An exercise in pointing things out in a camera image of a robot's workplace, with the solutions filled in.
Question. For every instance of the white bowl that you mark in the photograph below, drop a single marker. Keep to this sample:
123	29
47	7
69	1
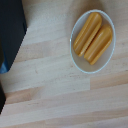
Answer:
79	63

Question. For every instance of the dark blue folder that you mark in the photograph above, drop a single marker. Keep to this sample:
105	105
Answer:
11	30

